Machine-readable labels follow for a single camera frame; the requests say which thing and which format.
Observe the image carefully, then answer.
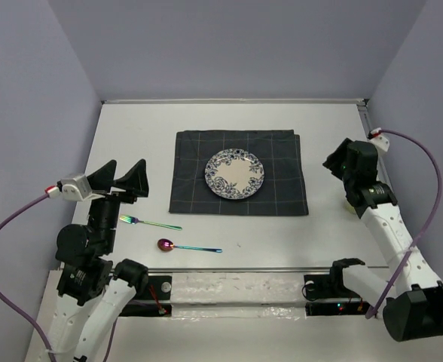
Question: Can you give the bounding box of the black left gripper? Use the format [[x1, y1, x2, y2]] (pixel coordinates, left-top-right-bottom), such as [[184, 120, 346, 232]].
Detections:
[[88, 156, 151, 250]]

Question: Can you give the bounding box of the cream cup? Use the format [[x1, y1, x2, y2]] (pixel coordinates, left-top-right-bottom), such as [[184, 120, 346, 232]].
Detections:
[[344, 200, 356, 214]]

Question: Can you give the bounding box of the dark grey checked cloth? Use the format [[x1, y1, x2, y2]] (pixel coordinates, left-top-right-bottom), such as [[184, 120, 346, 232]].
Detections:
[[169, 130, 309, 216]]

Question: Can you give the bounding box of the blue floral white plate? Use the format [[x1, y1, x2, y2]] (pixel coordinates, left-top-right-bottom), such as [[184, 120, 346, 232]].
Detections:
[[204, 149, 265, 200]]

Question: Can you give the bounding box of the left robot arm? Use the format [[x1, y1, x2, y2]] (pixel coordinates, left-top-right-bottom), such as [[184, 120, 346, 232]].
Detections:
[[38, 159, 149, 361]]

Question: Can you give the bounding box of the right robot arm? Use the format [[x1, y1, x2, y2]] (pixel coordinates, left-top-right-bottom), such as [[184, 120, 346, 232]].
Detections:
[[323, 139, 443, 342]]

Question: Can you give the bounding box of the iridescent fork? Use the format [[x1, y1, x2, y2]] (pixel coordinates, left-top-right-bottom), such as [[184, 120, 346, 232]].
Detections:
[[119, 215, 182, 231]]

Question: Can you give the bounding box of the iridescent spoon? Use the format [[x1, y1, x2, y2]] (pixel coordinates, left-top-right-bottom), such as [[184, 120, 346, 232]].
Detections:
[[157, 238, 223, 253]]

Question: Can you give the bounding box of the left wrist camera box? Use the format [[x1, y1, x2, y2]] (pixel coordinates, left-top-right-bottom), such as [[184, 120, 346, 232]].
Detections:
[[44, 173, 105, 202]]

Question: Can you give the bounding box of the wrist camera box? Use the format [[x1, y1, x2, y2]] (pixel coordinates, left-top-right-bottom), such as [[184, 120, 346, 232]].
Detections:
[[367, 127, 390, 156], [44, 173, 105, 202]]

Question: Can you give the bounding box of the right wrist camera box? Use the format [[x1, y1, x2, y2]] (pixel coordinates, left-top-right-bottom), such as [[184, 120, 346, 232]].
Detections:
[[367, 127, 390, 156]]

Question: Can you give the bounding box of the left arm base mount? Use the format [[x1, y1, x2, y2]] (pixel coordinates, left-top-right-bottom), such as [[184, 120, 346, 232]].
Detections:
[[120, 275, 173, 318]]

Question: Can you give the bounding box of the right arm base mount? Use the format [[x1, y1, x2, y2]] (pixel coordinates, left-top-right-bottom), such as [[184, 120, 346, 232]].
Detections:
[[301, 258, 382, 317]]

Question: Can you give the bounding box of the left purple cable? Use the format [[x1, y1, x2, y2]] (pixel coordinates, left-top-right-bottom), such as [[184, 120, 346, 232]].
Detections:
[[0, 194, 117, 362]]

